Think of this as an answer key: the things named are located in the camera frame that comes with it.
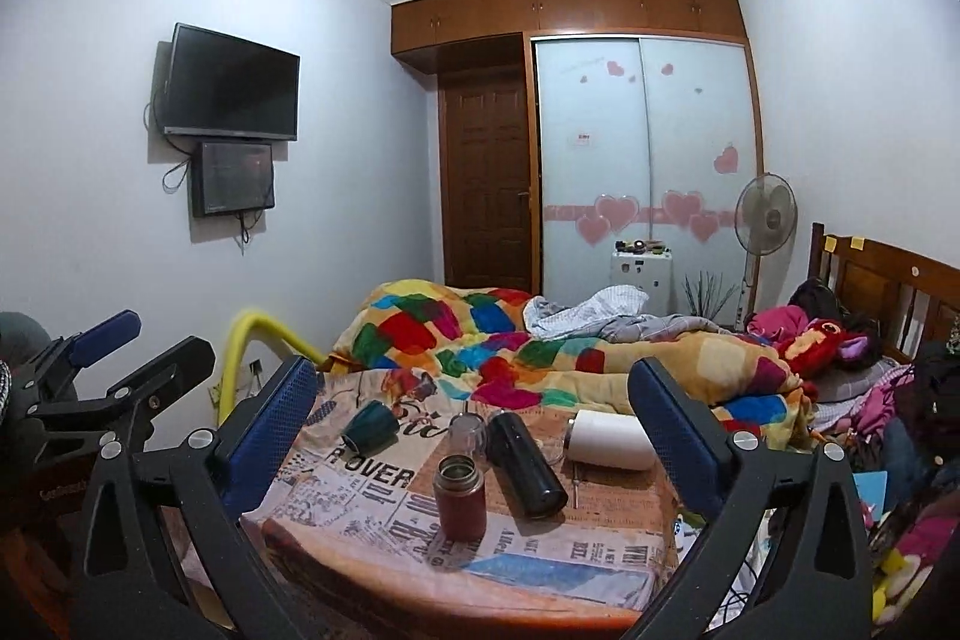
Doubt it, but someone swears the dry plant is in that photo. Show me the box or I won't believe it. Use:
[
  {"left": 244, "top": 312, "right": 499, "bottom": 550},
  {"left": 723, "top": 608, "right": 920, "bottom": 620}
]
[{"left": 679, "top": 269, "right": 740, "bottom": 321}]

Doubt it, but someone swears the black thermos bottle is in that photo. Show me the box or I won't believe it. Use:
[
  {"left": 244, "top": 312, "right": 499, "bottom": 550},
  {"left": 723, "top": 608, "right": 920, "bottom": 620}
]
[{"left": 486, "top": 409, "right": 569, "bottom": 521}]

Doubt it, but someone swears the black monitor cable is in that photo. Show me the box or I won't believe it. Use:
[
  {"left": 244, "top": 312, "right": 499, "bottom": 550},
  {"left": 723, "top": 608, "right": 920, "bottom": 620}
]
[{"left": 237, "top": 208, "right": 265, "bottom": 256}]

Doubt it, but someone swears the yellow foam pipe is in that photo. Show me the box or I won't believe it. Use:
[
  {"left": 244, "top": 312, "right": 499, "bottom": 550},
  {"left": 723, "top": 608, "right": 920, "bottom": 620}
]
[{"left": 211, "top": 308, "right": 332, "bottom": 429}]

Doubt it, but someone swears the brown wooden door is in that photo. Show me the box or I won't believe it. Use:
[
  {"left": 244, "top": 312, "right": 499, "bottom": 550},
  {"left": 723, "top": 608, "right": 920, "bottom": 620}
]
[{"left": 438, "top": 61, "right": 536, "bottom": 298}]

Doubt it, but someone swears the small black monitor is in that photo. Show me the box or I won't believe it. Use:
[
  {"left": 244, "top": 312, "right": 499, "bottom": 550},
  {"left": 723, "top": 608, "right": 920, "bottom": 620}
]
[{"left": 190, "top": 140, "right": 277, "bottom": 220}]

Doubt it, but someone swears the yellow plush toy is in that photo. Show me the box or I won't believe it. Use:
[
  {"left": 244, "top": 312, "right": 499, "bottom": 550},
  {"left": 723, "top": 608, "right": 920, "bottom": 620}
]
[{"left": 872, "top": 548, "right": 925, "bottom": 620}]

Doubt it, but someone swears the pink garment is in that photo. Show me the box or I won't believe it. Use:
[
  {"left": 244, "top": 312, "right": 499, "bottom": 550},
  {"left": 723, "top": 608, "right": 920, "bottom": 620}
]
[{"left": 748, "top": 304, "right": 812, "bottom": 342}]

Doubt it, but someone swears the wooden wardrobe with heart stickers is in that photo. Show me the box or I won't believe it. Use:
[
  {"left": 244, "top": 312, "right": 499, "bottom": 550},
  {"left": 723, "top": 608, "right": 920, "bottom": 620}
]
[{"left": 390, "top": 0, "right": 767, "bottom": 324}]

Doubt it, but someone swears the black wall television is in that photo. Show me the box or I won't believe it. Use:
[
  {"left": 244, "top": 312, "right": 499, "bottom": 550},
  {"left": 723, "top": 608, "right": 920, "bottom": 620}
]
[{"left": 162, "top": 21, "right": 302, "bottom": 143}]

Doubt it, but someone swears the grey striped sheet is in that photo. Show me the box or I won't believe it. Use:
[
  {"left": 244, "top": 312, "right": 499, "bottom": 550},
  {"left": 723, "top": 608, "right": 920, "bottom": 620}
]
[{"left": 523, "top": 284, "right": 722, "bottom": 345}]

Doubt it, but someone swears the black bag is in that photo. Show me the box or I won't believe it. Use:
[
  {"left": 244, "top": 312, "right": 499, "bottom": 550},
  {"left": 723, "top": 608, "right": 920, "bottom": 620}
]
[{"left": 790, "top": 278, "right": 850, "bottom": 327}]

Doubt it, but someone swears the blue paper sheet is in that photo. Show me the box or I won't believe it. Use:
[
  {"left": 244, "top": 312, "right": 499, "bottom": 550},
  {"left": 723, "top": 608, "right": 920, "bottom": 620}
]
[{"left": 850, "top": 470, "right": 889, "bottom": 515}]

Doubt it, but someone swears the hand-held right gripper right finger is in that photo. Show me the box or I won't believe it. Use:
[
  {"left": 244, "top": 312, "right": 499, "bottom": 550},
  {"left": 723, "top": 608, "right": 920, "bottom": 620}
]
[{"left": 622, "top": 356, "right": 878, "bottom": 640}]

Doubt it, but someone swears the red plush toy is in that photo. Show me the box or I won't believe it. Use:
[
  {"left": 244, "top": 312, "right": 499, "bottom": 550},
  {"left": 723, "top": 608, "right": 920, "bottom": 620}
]
[{"left": 775, "top": 316, "right": 865, "bottom": 380}]

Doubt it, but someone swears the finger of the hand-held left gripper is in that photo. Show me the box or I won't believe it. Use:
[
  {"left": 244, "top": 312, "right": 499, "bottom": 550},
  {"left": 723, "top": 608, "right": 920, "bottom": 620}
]
[
  {"left": 11, "top": 308, "right": 143, "bottom": 412},
  {"left": 26, "top": 335, "right": 218, "bottom": 447}
]

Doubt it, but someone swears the small white cabinet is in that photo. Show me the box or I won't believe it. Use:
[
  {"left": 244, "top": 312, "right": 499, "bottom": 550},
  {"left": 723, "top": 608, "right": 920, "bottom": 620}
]
[{"left": 610, "top": 248, "right": 674, "bottom": 316}]

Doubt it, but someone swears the newspaper print cloth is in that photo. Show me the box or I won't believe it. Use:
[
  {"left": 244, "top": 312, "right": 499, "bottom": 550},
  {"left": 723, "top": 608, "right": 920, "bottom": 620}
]
[{"left": 240, "top": 366, "right": 722, "bottom": 620}]

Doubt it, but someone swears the standing fan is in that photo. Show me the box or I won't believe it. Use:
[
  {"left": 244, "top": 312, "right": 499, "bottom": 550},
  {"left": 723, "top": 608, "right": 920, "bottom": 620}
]
[{"left": 733, "top": 171, "right": 798, "bottom": 327}]

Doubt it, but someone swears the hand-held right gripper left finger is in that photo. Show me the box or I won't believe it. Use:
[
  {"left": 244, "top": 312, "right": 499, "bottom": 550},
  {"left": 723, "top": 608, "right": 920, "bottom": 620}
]
[{"left": 64, "top": 355, "right": 323, "bottom": 640}]

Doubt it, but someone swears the red thermos flask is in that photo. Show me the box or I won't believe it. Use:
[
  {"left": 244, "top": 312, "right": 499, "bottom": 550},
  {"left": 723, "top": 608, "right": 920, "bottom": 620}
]
[{"left": 433, "top": 454, "right": 488, "bottom": 543}]

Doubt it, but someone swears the green cup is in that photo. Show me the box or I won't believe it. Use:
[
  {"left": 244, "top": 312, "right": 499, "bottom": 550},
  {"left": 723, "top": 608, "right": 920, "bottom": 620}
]
[{"left": 341, "top": 400, "right": 402, "bottom": 457}]

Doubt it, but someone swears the wooden bed headboard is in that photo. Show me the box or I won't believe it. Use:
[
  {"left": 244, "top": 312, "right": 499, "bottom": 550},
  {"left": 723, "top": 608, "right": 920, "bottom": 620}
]
[{"left": 808, "top": 222, "right": 960, "bottom": 372}]

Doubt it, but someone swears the white thermos bottle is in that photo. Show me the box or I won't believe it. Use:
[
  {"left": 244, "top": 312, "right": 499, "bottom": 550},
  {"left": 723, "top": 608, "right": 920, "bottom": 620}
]
[{"left": 562, "top": 409, "right": 657, "bottom": 471}]

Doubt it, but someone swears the colourful patchwork quilt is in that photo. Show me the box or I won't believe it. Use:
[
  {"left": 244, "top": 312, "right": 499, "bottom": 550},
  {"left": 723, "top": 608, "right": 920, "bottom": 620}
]
[{"left": 328, "top": 280, "right": 822, "bottom": 435}]

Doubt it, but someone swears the clear glass cup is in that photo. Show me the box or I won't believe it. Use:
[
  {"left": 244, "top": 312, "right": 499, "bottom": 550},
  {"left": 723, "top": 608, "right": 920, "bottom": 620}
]
[{"left": 448, "top": 413, "right": 490, "bottom": 459}]

